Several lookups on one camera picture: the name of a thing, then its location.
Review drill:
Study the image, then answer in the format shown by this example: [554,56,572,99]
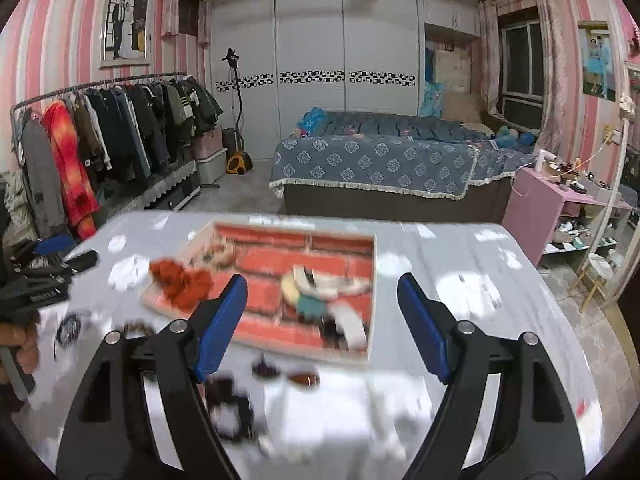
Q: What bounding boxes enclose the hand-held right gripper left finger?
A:
[55,274,249,480]

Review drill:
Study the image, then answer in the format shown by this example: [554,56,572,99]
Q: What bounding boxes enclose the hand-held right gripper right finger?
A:
[396,272,603,480]

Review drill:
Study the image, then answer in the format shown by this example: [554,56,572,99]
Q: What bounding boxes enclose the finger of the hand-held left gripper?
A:
[10,234,77,273]
[57,249,102,277]

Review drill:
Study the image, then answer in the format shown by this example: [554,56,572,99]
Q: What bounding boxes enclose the brick-patterned tray box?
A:
[139,220,378,365]

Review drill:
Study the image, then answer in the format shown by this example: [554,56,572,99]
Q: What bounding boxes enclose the person's left hand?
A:
[0,321,42,377]

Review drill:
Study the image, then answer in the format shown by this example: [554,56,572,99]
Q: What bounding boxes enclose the orange scrunchie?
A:
[149,258,215,311]

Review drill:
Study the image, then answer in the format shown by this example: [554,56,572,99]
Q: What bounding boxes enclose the white ribbed band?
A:
[332,305,372,352]

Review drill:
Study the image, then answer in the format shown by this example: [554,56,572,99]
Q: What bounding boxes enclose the cream round puff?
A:
[279,275,307,307]

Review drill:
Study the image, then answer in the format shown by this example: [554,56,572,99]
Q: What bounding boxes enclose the black hair accessory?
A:
[206,375,257,444]

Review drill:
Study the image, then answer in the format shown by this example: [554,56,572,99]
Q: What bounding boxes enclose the grey cloud-print tablecloth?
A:
[11,210,602,480]

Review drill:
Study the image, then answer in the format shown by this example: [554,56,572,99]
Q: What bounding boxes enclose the teal cloth piece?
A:
[295,294,327,319]

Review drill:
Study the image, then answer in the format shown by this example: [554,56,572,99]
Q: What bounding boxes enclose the white fabric headband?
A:
[282,265,374,302]

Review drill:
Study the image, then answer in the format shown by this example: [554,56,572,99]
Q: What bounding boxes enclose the brown oval hair clip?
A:
[287,370,321,391]

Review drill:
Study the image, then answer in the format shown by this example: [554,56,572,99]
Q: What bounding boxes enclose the grey lace-edged cover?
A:
[106,159,202,212]

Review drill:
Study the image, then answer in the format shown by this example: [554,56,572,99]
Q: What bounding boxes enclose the row of hanging clothes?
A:
[0,76,225,242]

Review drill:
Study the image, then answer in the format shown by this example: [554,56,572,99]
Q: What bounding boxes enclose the pink bedside table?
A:
[501,166,634,267]

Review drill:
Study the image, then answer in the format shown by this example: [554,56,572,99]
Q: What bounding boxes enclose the white storage box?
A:
[196,149,229,185]

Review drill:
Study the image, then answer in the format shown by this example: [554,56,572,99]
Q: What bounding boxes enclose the garment steamer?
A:
[221,47,255,176]

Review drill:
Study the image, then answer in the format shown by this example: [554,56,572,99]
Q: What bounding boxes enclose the metal clothes rack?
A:
[11,72,202,211]

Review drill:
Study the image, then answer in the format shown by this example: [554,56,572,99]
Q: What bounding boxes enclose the blue floral bedspread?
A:
[269,134,537,202]

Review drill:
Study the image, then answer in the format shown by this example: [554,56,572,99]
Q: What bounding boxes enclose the pink storage box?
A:
[192,127,224,161]

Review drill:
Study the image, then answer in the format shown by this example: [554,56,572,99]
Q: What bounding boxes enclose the white stool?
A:
[574,252,617,312]

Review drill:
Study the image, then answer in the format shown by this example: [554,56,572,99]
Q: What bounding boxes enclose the folded blue quilt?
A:
[320,111,493,142]

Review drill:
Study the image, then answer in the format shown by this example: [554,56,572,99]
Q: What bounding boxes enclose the blue plush toys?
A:
[494,126,539,150]

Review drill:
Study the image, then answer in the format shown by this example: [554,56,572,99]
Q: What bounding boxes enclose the blue pillow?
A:
[298,106,329,139]

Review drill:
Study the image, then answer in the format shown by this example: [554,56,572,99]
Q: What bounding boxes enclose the beige cushion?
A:
[442,89,484,124]

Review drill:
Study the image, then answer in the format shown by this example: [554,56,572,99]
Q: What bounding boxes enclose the white framed floor mirror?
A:
[579,59,640,313]

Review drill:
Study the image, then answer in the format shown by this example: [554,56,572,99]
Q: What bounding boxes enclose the blue hanging cloth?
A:
[419,47,447,117]

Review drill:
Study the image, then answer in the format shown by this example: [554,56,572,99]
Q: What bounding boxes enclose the small dark window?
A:
[177,0,202,37]

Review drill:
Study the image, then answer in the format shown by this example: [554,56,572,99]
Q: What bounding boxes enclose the pink floral curtain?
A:
[476,0,504,117]
[531,0,584,157]

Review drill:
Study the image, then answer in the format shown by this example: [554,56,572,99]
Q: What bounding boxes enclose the large window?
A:
[497,6,544,122]

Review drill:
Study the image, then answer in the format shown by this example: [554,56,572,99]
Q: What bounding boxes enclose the white wardrobe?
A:
[210,0,482,161]

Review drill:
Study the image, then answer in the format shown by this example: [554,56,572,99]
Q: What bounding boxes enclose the dark bed frame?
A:
[270,110,543,224]

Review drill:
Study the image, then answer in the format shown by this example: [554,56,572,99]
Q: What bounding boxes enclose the framed wall poster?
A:
[98,0,153,69]

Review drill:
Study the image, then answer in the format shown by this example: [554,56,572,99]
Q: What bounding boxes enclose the unframed wall poster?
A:
[577,20,617,102]

